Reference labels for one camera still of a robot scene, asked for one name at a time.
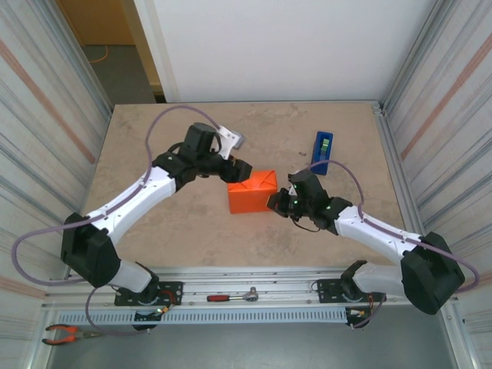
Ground blue tape dispenser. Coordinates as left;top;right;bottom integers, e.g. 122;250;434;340
309;131;334;176

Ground brown wooden panel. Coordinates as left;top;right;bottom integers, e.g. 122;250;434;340
56;0;136;47

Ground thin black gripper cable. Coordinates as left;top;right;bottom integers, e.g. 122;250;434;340
291;215;323;233

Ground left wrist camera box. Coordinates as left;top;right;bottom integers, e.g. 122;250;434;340
214;125;246;159

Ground aluminium rail frame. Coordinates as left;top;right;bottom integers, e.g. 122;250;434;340
42;267;460;311

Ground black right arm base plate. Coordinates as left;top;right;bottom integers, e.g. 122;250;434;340
317;277;387;305

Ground aluminium side rail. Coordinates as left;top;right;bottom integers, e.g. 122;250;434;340
371;100;437;275

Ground red-handled ratchet wrench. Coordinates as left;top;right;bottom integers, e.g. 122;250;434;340
207;286;260;303

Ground grey slotted cable duct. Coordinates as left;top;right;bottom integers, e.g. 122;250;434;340
57;308;349;327

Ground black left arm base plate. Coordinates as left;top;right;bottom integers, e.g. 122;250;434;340
114;281;185;308

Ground orange floor cable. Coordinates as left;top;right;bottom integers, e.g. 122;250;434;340
88;45;111;65

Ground orange-handled pliers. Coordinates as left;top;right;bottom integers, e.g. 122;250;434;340
42;324;104;346

